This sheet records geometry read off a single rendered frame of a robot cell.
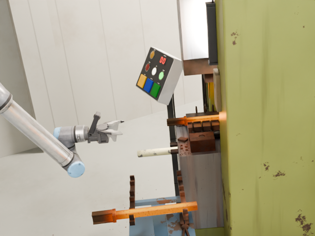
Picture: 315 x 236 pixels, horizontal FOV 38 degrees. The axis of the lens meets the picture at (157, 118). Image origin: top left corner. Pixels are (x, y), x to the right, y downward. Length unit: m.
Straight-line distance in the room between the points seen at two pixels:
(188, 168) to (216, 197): 0.23
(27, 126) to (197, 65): 0.84
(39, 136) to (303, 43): 1.24
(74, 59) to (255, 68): 2.84
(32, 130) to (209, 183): 0.89
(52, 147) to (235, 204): 0.90
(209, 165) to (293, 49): 0.75
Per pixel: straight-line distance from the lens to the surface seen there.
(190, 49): 2.13
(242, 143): 1.94
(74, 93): 4.53
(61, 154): 2.31
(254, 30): 1.77
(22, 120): 2.20
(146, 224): 2.22
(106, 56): 4.53
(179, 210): 1.85
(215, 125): 2.34
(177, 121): 2.39
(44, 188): 3.94
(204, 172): 2.30
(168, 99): 2.77
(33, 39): 4.14
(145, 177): 3.83
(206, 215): 2.45
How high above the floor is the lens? 2.04
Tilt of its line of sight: 25 degrees down
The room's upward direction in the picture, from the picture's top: 6 degrees counter-clockwise
